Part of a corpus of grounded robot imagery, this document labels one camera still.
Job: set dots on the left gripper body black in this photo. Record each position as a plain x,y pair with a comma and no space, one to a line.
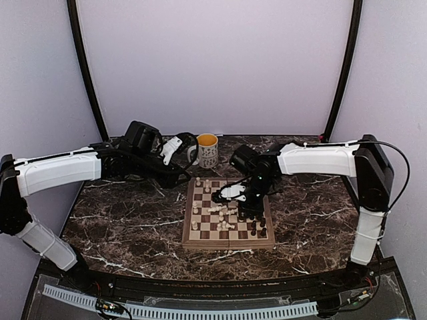
141,166

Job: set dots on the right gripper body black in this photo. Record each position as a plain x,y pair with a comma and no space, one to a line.
261,186

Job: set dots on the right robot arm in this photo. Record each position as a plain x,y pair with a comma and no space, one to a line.
362,160

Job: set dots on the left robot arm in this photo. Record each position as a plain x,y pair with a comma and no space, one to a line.
21,178

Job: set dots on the white chess bishop lying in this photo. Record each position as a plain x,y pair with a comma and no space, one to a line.
216,209

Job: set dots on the wooden chess board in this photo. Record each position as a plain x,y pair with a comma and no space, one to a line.
210,235

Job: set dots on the yellow inside patterned mug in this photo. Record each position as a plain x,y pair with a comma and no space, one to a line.
206,155

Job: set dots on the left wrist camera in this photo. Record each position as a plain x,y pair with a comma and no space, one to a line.
141,136

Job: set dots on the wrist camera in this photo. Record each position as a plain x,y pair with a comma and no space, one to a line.
141,136
244,159

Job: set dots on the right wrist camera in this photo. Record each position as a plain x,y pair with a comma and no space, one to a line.
244,159

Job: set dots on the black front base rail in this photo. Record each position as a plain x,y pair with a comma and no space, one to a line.
235,276

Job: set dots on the white cable duct strip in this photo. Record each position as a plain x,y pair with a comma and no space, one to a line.
179,310

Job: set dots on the black frame post left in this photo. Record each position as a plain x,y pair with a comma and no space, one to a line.
84,68

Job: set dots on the black frame post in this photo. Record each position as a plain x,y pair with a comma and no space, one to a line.
345,69
84,68

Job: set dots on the black frame post right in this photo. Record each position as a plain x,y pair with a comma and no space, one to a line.
345,69

